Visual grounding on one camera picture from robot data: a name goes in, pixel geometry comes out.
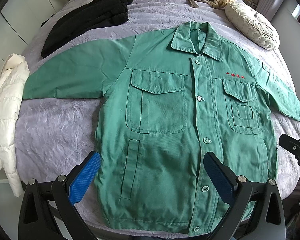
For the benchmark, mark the cream pleated pillow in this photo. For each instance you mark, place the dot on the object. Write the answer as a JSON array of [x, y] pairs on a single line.
[[253, 25]]

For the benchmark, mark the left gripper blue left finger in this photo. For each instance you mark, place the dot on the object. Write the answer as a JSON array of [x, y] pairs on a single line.
[[69, 190]]

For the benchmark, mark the white wardrobe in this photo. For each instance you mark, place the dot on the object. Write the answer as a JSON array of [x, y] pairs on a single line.
[[20, 21]]

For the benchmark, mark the white puffer jacket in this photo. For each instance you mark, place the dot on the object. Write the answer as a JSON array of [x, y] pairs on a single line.
[[13, 77]]

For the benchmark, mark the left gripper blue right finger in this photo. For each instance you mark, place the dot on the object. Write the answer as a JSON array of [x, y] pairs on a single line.
[[232, 191]]

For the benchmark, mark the green work jacket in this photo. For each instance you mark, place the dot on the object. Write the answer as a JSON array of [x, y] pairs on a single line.
[[170, 96]]

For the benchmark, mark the black folded garment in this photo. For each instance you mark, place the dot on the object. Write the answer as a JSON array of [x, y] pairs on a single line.
[[96, 14]]

